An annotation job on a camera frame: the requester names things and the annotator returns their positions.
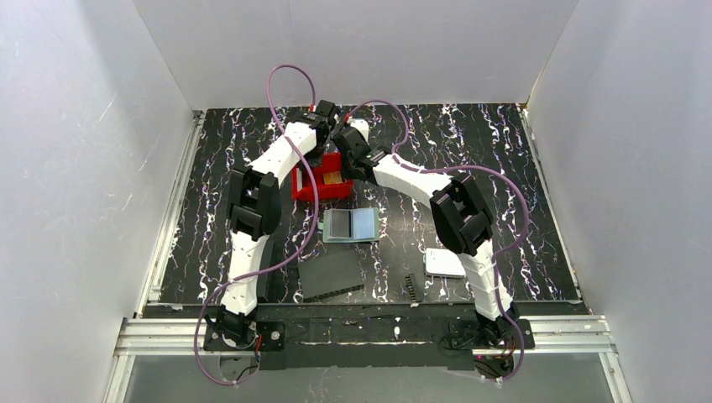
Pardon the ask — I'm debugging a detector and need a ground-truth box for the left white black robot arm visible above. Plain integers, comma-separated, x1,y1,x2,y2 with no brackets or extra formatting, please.
210,101,339,347

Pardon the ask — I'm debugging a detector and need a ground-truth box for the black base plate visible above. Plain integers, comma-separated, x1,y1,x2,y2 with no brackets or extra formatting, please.
202,322,286,353
439,318,536,351

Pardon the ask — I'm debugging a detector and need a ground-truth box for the red plastic bin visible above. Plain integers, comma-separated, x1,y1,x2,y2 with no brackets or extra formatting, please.
291,153,353,202

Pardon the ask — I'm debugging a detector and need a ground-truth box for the small black comb strip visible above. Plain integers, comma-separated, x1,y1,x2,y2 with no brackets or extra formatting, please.
404,274,420,306

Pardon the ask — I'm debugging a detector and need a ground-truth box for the black rectangular block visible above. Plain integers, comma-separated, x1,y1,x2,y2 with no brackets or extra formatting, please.
256,238,276,303

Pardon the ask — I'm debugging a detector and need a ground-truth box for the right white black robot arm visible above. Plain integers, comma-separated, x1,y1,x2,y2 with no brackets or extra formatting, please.
332,124,513,345

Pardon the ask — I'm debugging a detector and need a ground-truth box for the white flat box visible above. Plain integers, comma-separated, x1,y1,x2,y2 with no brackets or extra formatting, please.
424,248,466,279

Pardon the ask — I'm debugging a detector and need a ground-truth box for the orange card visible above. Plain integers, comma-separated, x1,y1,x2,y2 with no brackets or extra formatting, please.
322,171,343,186

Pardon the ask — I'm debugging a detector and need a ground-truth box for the mint green card holder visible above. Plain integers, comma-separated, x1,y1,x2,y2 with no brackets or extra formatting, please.
322,208,380,243

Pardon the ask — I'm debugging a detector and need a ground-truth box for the black flat plate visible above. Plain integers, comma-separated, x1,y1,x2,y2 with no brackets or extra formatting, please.
297,249,364,303

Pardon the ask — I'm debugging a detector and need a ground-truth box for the black credit card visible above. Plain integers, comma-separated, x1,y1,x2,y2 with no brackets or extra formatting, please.
328,209,352,239

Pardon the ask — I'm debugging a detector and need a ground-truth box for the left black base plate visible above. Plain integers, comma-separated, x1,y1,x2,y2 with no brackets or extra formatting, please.
202,322,286,353

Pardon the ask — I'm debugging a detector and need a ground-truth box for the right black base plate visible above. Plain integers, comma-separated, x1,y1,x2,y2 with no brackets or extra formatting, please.
439,318,536,351

